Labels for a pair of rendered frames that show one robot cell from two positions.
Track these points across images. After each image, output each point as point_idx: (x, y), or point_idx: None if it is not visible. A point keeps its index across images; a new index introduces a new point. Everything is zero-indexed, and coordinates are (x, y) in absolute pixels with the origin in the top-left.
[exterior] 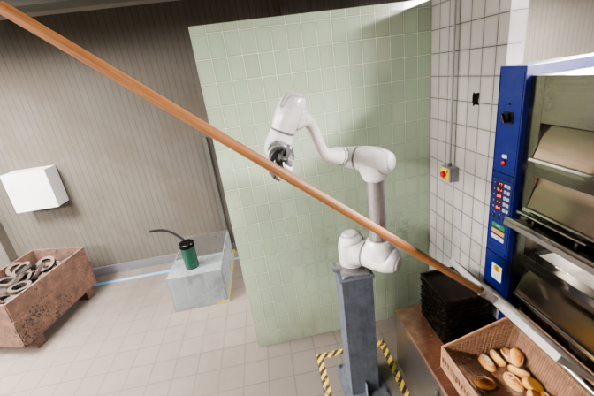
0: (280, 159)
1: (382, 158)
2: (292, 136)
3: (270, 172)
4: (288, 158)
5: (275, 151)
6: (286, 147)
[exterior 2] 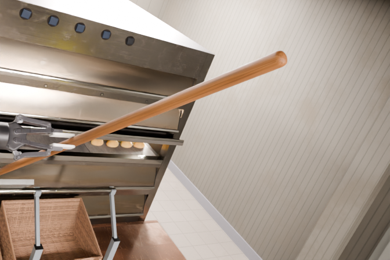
0: (26, 134)
1: None
2: None
3: (26, 155)
4: (51, 127)
5: (9, 129)
6: (22, 118)
